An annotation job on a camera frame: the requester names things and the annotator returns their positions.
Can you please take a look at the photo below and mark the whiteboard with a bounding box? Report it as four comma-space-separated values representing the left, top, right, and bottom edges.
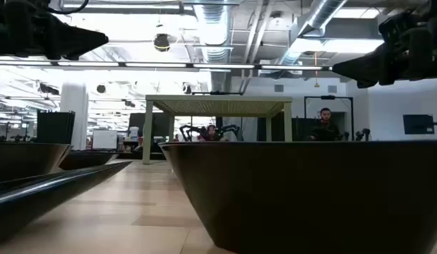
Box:
92, 129, 118, 150

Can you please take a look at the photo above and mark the person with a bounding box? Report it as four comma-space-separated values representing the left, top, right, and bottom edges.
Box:
198, 124, 226, 142
307, 107, 342, 142

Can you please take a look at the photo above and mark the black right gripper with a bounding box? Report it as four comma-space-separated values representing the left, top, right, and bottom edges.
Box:
332, 0, 437, 90

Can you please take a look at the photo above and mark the black office partition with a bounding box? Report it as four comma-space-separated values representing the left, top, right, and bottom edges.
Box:
36, 111, 76, 145
128, 112, 175, 142

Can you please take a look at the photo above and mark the black teardrop mini plate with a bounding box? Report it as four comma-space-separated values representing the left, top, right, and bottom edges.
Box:
0, 161, 133, 246

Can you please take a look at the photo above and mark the white round column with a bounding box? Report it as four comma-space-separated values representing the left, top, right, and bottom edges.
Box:
59, 83, 90, 151

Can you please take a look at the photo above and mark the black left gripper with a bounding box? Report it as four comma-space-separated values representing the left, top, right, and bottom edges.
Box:
0, 0, 110, 61

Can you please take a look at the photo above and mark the green perforated metal shelf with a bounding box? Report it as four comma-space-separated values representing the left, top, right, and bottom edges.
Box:
143, 94, 294, 165

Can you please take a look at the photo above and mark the black square mini plate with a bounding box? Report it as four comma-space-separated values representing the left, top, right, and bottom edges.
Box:
157, 140, 437, 254

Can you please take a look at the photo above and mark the silver ventilation duct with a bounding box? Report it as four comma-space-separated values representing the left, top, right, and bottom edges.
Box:
193, 0, 237, 93
274, 0, 348, 71

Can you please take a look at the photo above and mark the black wall monitor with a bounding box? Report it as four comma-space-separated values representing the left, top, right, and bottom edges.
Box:
402, 114, 436, 135

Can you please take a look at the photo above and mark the black metal stand frame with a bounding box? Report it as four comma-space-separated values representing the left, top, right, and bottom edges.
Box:
304, 95, 354, 142

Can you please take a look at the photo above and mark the black ceiling speaker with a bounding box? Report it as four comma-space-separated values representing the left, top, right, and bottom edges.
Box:
153, 33, 171, 53

